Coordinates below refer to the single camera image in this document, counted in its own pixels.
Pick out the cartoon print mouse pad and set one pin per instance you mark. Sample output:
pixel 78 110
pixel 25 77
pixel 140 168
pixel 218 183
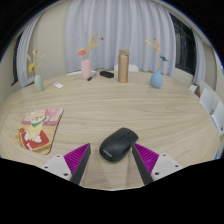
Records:
pixel 36 130

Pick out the black oblong case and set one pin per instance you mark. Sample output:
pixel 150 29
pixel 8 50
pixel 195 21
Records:
pixel 106 74

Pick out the green vase with yellow flowers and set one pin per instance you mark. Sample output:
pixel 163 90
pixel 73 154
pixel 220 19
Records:
pixel 39 83

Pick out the wide white curtain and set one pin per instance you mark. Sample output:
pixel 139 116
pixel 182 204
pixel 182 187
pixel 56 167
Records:
pixel 123 26

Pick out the white remote control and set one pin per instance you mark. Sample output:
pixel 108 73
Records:
pixel 58 85

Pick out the narrow white curtain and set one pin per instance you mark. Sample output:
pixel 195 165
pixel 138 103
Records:
pixel 199 60
pixel 25 53

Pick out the blue vase with dried flowers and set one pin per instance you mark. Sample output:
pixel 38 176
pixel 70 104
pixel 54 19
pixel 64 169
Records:
pixel 156 81

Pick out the dark marker pen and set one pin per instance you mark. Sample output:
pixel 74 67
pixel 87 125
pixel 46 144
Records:
pixel 92 77

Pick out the black computer mouse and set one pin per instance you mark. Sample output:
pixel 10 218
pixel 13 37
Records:
pixel 117 145

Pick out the pink vase with orange flowers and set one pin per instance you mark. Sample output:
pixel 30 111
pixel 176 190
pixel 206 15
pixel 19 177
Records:
pixel 86 70

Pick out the white chair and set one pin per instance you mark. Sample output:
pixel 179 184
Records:
pixel 75 72
pixel 133 68

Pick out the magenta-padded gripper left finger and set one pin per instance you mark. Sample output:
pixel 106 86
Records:
pixel 77 158

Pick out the tall gold bottle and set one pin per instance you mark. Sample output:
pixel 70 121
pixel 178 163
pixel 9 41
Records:
pixel 123 66

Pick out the dark window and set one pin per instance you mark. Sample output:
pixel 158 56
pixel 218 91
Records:
pixel 15 60
pixel 183 46

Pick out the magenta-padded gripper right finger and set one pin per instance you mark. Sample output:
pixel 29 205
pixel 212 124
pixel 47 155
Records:
pixel 146 159

